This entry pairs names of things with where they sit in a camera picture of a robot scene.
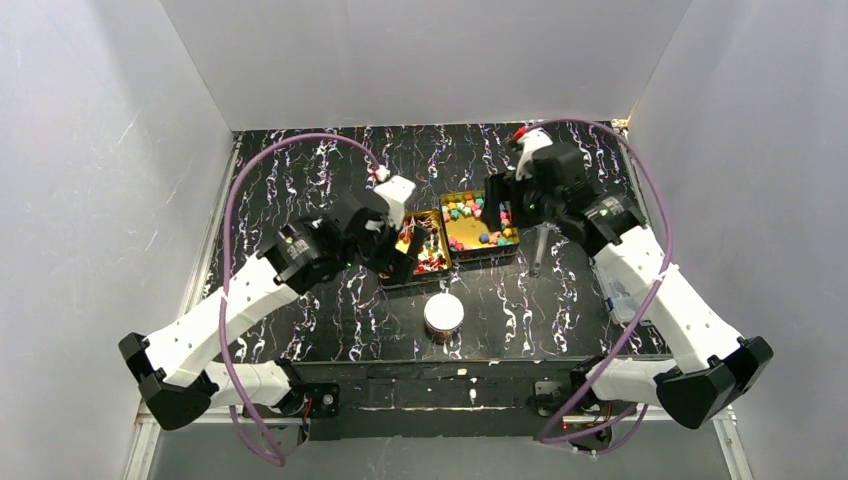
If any tin of lollipops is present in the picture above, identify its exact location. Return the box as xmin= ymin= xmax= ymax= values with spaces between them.
xmin=378 ymin=209 xmax=452 ymax=290

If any clear plastic scoop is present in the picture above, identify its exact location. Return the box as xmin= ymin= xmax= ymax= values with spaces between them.
xmin=528 ymin=223 xmax=553 ymax=277

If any round white jar lid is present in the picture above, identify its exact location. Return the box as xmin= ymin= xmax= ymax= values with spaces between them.
xmin=424 ymin=293 xmax=465 ymax=336

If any tin of star candies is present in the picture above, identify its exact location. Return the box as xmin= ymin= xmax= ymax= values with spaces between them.
xmin=440 ymin=190 xmax=519 ymax=263

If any clear round jar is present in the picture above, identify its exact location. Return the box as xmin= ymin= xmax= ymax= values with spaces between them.
xmin=427 ymin=329 xmax=460 ymax=345

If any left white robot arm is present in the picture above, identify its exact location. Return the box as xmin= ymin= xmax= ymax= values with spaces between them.
xmin=118 ymin=179 xmax=426 ymax=431

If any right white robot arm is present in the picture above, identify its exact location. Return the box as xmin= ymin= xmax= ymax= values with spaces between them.
xmin=482 ymin=134 xmax=774 ymax=434

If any clear plastic organizer box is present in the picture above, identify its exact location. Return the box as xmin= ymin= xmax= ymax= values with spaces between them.
xmin=592 ymin=259 xmax=653 ymax=327

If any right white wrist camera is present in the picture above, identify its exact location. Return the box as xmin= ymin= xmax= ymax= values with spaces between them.
xmin=512 ymin=126 xmax=553 ymax=181

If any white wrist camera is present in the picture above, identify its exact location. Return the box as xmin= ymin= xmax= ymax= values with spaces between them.
xmin=512 ymin=126 xmax=553 ymax=181
xmin=372 ymin=165 xmax=416 ymax=230

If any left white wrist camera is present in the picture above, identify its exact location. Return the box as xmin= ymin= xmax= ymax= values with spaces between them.
xmin=372 ymin=165 xmax=416 ymax=230

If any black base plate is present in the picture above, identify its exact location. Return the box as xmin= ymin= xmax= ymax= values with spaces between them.
xmin=294 ymin=357 xmax=583 ymax=441

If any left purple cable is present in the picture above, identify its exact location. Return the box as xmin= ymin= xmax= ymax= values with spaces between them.
xmin=218 ymin=133 xmax=386 ymax=468

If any purple cable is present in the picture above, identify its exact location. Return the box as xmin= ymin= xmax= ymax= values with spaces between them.
xmin=218 ymin=133 xmax=386 ymax=468
xmin=516 ymin=119 xmax=675 ymax=458

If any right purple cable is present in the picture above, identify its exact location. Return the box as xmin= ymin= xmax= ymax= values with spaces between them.
xmin=516 ymin=119 xmax=675 ymax=458

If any aluminium frame rail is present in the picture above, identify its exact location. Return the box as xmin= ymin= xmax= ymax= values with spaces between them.
xmin=135 ymin=374 xmax=738 ymax=432

